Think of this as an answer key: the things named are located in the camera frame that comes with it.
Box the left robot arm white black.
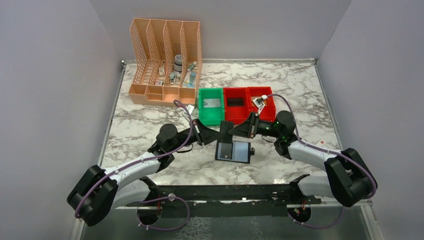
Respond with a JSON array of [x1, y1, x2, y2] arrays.
[[66, 119, 222, 227]]

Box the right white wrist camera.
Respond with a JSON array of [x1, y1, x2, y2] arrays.
[[252, 95, 268, 116]]

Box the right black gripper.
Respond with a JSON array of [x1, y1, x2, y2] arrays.
[[228, 111, 282, 139]]

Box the small white box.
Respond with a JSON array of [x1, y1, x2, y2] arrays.
[[315, 139, 332, 149]]

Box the blue packaged item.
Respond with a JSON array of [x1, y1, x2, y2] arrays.
[[182, 61, 198, 88]]

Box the silver card in green bin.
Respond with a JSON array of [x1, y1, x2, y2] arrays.
[[203, 98, 221, 108]]

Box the light blue card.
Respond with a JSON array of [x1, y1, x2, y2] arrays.
[[232, 141, 250, 163]]

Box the black card from holder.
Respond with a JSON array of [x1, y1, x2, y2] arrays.
[[219, 120, 234, 144]]

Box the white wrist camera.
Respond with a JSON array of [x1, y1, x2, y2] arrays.
[[183, 104, 195, 116], [252, 95, 268, 116]]

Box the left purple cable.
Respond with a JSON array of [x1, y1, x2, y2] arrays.
[[74, 99, 195, 232]]

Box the round grey tin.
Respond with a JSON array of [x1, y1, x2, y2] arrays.
[[173, 54, 183, 73]]

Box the peach plastic file organizer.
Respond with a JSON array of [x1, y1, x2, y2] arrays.
[[128, 18, 203, 107]]

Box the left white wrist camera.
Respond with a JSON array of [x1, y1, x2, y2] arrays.
[[183, 104, 195, 116]]

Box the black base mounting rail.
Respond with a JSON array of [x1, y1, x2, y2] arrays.
[[127, 184, 321, 218]]

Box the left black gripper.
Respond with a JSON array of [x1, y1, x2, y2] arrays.
[[169, 118, 224, 153]]

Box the red plastic bin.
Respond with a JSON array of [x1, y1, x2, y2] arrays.
[[247, 86, 276, 122], [223, 87, 250, 124]]

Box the green plastic bin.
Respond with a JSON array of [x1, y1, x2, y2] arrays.
[[198, 88, 225, 126]]

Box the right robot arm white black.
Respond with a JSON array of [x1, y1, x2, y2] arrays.
[[228, 110, 378, 207]]

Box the black leather card holder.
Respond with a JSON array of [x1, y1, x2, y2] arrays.
[[215, 140, 256, 164]]

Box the gold card in red bin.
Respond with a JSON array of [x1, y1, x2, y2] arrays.
[[251, 96, 263, 105]]

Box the black card in red bin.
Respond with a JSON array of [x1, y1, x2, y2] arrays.
[[226, 98, 245, 107]]

